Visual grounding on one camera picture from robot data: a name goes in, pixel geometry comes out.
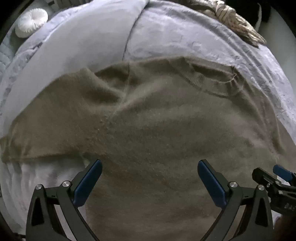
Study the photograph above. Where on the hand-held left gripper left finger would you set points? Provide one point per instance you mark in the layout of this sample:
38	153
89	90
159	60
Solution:
89	183

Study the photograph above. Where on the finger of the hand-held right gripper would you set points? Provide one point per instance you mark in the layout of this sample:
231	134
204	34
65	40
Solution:
264	178
283	172

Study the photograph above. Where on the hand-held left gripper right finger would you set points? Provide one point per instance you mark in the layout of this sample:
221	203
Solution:
211	185

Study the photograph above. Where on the brown knit sweater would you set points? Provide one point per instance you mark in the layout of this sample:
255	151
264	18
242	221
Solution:
150	139

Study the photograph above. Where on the grey quilted pillow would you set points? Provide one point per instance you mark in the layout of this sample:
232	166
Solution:
5	55

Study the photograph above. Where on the lavender crinkled bedspread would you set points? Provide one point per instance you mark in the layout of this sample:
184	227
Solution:
185	34

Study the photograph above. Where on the beige patterned throw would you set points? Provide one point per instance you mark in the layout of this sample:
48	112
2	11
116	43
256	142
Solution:
233	16

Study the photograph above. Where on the white round pleated cushion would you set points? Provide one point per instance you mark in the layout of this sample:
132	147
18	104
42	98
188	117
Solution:
31	22

